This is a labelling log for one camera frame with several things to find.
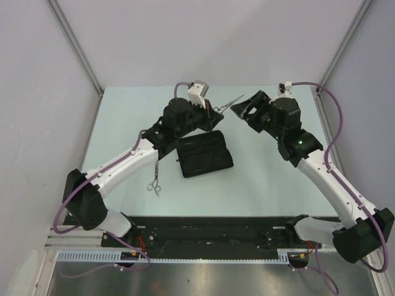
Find left aluminium frame post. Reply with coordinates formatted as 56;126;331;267
46;0;104;95

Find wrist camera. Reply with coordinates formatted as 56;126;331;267
278;81;293;95
187;81;209;109

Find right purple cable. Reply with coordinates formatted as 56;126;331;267
289;81;388;294

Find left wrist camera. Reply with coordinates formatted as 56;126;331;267
187;81;209;109

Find aluminium frame post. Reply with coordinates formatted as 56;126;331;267
46;0;104;95
317;0;376;92

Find silver scissors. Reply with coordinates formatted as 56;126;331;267
147;161;161;196
213;94;245;113

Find black zip tool case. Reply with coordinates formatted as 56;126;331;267
177;130;234;178

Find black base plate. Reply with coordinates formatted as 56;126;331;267
63;215;340;261

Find white cable duct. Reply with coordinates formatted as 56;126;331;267
57;250;310;265

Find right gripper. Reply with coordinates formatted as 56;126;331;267
231;90;284;140

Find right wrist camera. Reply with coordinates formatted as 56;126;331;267
278;81;293;95

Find right aluminium frame post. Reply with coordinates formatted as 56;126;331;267
317;0;376;92

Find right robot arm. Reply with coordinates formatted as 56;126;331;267
231;91;394;263

